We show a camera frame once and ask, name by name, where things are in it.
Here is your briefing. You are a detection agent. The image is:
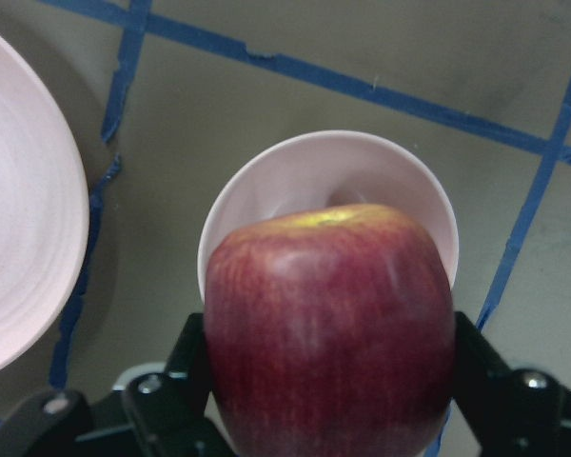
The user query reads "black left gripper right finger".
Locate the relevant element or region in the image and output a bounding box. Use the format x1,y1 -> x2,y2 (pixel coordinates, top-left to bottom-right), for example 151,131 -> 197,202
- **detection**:
453,311 -> 571,456

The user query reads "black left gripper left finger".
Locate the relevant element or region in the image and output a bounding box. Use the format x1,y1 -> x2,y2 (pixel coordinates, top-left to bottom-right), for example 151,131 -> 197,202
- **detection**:
0,313 -> 233,456

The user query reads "red apple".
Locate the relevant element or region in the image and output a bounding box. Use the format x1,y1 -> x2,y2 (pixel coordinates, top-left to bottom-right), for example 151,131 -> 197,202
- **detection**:
204,205 -> 455,456

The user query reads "small pink bowl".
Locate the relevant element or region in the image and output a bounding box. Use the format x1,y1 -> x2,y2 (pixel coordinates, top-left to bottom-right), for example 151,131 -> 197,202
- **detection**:
197,130 -> 460,288

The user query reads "large pink plate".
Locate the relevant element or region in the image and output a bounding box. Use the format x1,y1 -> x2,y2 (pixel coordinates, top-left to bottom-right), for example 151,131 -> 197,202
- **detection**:
0,36 -> 89,370

